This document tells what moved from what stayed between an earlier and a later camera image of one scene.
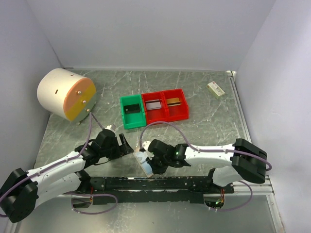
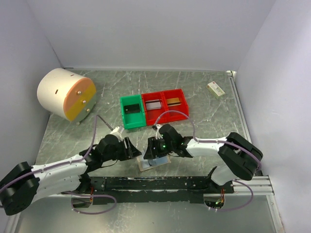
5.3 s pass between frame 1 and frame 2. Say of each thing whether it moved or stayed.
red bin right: stayed
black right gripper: moved
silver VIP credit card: stayed
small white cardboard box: stayed
